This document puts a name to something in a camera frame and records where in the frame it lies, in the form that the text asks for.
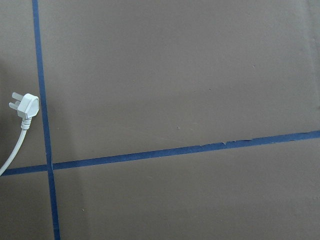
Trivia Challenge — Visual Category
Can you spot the white power plug cable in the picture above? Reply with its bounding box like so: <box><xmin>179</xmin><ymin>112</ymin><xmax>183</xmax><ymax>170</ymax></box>
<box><xmin>0</xmin><ymin>92</ymin><xmax>40</xmax><ymax>176</ymax></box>

